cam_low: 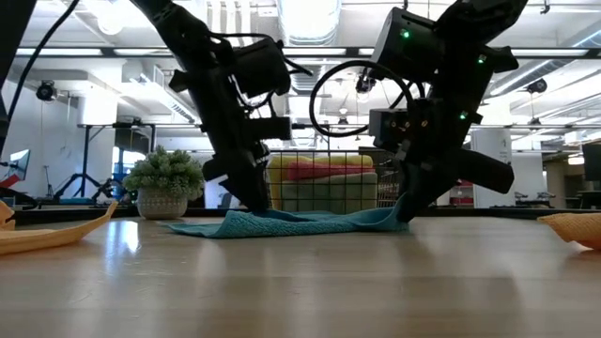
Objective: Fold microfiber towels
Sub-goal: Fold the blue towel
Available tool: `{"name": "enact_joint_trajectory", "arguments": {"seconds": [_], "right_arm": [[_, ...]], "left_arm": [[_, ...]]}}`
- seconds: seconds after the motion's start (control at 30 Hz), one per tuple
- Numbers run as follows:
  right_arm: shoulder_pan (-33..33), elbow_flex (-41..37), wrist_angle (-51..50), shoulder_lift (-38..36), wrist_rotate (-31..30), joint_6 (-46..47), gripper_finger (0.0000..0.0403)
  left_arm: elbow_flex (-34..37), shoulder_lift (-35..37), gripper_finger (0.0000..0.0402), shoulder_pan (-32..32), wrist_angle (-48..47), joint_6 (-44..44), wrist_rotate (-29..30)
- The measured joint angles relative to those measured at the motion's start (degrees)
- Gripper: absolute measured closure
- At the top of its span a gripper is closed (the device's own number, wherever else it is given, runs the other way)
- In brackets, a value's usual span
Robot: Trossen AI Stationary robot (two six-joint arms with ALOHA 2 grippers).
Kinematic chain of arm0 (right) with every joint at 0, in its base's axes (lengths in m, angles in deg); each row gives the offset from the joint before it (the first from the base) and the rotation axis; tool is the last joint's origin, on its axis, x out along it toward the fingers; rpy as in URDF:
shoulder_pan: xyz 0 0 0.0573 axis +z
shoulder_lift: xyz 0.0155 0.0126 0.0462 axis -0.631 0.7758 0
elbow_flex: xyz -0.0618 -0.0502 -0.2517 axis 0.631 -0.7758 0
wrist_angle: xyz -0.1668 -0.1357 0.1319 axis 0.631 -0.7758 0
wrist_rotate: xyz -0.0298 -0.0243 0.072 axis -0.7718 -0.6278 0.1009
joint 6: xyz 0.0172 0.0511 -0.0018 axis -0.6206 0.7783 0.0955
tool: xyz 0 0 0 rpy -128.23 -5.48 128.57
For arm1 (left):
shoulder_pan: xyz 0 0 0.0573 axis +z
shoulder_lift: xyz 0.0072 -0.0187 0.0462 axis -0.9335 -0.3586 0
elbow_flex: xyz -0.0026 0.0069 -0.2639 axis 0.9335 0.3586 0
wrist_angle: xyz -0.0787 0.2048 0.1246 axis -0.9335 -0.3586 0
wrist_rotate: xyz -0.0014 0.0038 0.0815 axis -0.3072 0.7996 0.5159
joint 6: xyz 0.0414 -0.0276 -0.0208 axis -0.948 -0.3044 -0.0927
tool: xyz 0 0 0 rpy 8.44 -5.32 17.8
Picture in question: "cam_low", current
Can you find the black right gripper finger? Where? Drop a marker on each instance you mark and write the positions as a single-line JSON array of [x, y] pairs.
[[418, 192]]

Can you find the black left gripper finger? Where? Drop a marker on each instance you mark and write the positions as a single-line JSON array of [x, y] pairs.
[[256, 190]]

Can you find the teal microfiber towel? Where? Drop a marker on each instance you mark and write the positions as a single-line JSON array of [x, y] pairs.
[[282, 225]]

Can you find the light green microfiber towel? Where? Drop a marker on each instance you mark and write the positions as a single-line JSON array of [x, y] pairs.
[[328, 195]]

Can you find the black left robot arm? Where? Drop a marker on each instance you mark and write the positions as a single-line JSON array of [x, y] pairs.
[[188, 42]]

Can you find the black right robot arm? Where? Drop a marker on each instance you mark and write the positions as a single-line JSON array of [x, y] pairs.
[[469, 28]]

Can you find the orange microfiber towel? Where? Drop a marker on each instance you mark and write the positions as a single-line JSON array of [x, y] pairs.
[[47, 237], [577, 230]]

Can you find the red storage shelf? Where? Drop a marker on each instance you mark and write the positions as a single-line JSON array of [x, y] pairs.
[[462, 195]]

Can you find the potted green succulent plant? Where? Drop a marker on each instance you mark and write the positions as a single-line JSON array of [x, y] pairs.
[[162, 176]]

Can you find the black monitor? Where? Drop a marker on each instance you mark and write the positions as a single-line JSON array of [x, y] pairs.
[[592, 162]]

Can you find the black tripod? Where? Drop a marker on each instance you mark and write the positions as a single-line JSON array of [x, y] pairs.
[[81, 180]]

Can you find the tilted grey screen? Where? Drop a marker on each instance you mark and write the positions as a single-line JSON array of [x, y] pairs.
[[20, 162]]

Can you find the red angled bar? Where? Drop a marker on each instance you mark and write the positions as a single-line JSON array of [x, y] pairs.
[[9, 182]]

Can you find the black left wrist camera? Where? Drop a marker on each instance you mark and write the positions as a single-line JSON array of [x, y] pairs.
[[272, 129]]

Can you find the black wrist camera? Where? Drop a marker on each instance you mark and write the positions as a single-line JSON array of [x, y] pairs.
[[272, 129], [387, 129]]

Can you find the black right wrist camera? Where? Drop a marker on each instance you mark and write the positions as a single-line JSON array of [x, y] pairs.
[[387, 129]]

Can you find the black round ceiling camera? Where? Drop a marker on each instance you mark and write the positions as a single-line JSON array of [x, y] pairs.
[[46, 91], [536, 86], [364, 84]]

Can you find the black metal stand frame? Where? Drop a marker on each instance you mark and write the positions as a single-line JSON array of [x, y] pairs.
[[85, 159]]

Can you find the black metal table frame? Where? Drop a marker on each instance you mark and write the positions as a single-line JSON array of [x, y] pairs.
[[70, 213]]

